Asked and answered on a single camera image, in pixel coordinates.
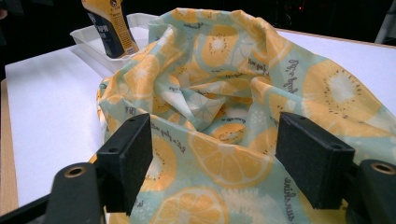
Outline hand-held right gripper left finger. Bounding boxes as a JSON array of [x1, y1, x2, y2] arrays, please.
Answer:
[[95, 113, 154, 217]]

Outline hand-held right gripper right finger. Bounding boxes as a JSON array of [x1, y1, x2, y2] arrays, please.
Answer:
[[275, 111, 356, 210]]

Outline citrus print cloth bag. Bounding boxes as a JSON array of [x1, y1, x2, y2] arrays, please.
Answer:
[[88, 7, 396, 224]]

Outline white plastic tray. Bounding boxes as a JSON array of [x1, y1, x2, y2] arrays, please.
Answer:
[[69, 12, 160, 74]]

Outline yellow and dark blue carton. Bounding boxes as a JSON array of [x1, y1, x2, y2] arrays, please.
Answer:
[[81, 0, 140, 60]]

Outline grey metal stand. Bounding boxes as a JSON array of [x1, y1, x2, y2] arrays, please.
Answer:
[[375, 0, 396, 45]]

